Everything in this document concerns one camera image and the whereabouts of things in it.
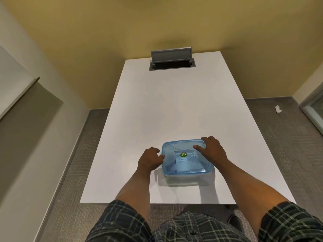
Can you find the person's left hand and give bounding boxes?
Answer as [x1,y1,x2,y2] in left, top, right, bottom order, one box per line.
[138,147,166,172]

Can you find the person's right hand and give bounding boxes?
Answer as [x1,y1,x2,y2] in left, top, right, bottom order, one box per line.
[193,136,229,170]

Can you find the blue plastic container lid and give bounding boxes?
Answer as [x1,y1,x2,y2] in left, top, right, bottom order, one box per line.
[161,139,214,175]

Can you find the clear plastic food container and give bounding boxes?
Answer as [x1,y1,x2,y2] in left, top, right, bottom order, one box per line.
[165,164,215,178]

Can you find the person's left forearm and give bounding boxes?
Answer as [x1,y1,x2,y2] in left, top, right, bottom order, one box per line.
[115,168,153,226]

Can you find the person's right forearm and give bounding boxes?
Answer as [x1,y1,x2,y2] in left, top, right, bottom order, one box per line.
[214,159,291,237]

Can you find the dark plaid shirt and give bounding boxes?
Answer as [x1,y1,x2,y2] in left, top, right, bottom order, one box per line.
[85,199,323,242]

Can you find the black shoe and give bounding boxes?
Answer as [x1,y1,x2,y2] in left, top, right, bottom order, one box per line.
[227,214,243,231]

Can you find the grey framed glass door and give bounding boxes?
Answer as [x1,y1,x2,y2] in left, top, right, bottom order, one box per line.
[299,83,323,137]

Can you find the grey table cable box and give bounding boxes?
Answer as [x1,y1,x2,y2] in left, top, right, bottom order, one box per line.
[149,47,197,71]

